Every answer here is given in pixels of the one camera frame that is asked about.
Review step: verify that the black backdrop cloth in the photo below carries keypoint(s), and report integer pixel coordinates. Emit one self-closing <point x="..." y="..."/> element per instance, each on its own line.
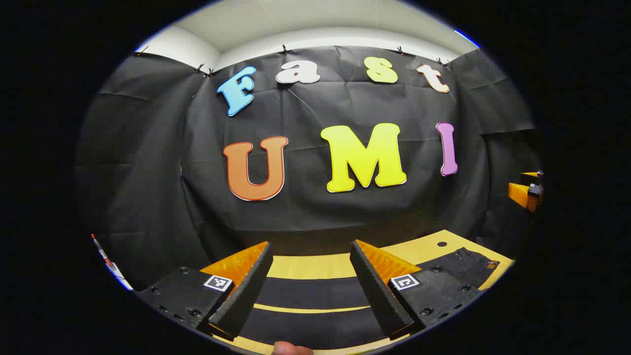
<point x="148" y="148"/>

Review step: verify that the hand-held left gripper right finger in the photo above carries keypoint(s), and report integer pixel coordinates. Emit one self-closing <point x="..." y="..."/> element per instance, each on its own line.
<point x="374" y="291"/>

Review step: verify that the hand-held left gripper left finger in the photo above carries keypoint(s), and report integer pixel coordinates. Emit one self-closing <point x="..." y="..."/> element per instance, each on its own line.
<point x="249" y="291"/>

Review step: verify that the white side table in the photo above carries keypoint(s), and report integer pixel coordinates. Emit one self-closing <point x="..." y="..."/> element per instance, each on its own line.
<point x="121" y="278"/>

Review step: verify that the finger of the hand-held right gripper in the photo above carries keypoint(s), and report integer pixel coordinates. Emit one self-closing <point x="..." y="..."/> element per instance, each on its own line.
<point x="518" y="193"/>

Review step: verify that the black jeans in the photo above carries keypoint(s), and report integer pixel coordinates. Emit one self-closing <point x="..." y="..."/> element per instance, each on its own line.
<point x="310" y="293"/>

